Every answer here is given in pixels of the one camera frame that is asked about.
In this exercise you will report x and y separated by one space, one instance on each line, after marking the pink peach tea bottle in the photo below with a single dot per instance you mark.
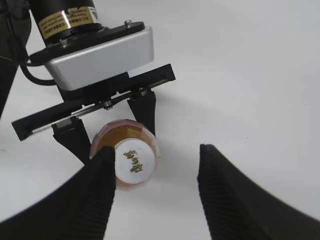
118 130

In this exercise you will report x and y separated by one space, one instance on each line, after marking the white bottle cap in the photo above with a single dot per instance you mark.
135 161

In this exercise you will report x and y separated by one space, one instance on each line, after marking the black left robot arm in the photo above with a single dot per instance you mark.
62 43

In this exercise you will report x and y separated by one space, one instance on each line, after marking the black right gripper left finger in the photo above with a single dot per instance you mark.
78 210

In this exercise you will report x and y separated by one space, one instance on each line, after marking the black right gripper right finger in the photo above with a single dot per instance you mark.
236 208

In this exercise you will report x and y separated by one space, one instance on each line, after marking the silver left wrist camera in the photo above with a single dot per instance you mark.
97 63

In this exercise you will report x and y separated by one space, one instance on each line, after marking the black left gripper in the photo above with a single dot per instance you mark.
69 130

